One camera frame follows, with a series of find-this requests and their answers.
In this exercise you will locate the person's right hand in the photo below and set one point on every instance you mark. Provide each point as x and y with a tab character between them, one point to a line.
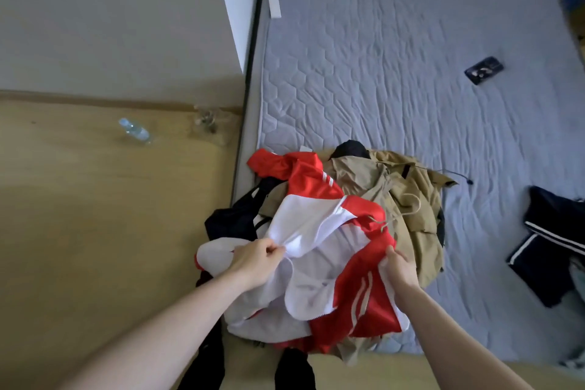
402	273

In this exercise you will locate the white rectangular remote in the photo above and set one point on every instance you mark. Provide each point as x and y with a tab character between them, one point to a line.
274	4

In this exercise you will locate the khaki jacket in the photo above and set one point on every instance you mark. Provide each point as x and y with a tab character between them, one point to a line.
411	202

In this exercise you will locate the person's left hand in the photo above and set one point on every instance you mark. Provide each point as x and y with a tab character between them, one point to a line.
253	262

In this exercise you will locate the person's left forearm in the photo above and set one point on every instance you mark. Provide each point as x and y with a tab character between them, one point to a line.
160	339

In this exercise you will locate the black cloth piece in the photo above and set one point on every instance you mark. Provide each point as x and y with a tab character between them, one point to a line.
295	371

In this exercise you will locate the small black cloth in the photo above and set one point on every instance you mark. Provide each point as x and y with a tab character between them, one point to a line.
350	149

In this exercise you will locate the black phone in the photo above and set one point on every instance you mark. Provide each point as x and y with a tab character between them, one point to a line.
483	69

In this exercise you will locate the person's right thumb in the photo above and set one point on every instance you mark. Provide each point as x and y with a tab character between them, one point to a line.
392	253

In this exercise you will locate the black garment with white stripes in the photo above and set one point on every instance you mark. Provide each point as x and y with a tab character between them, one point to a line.
237	216

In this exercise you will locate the black bed frame edge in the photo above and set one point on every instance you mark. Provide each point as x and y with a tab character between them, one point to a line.
257	15

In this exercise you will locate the small clear glass object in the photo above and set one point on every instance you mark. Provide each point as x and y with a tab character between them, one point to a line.
208	120

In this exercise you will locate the clear plastic water bottle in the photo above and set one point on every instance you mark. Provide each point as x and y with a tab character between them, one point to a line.
135	130

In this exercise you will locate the grey quilted mattress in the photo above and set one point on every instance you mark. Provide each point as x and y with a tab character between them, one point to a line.
411	83

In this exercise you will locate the person's right forearm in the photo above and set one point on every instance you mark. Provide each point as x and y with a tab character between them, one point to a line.
452	344

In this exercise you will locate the red and white sports jacket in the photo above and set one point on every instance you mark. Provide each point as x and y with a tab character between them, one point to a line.
320	243

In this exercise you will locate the person's left fingers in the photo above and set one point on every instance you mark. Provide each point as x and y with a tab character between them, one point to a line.
274	250

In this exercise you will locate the navy folded garment white stripes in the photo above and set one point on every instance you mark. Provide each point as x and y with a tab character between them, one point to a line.
548	243

